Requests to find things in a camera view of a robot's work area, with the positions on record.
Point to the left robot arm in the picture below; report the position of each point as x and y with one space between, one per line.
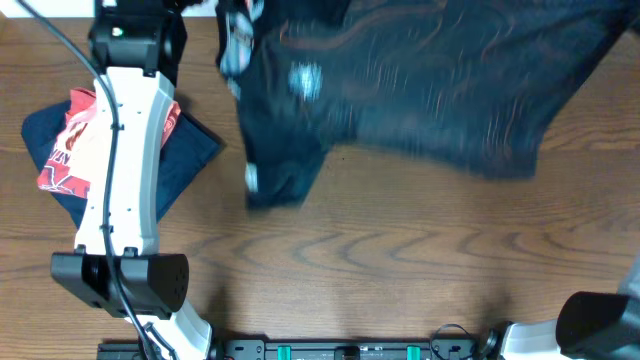
116 265

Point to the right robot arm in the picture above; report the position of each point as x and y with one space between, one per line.
590 326

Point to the black printed cycling jersey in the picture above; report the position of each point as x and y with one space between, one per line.
472 83

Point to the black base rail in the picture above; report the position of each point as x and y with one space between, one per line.
437 349

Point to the red printed folded shirt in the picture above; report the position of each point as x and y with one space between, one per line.
54 177

